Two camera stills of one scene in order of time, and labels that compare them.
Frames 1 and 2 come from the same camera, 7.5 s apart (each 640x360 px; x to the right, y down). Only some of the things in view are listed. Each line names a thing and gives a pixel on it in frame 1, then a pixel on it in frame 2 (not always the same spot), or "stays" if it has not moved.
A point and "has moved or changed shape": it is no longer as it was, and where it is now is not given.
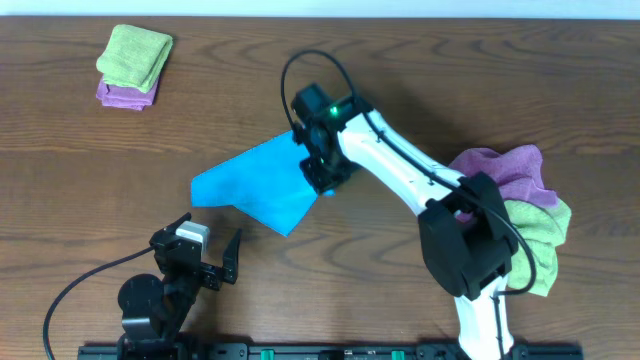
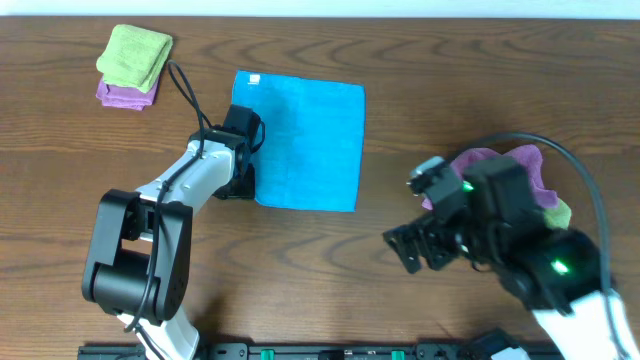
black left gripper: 208,272 -> 245,181
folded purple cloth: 123,96 stays
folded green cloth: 134,57 stays
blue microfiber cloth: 267,182 has moved or changed shape
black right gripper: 320,176 -> 428,245
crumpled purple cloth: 518,172 stays
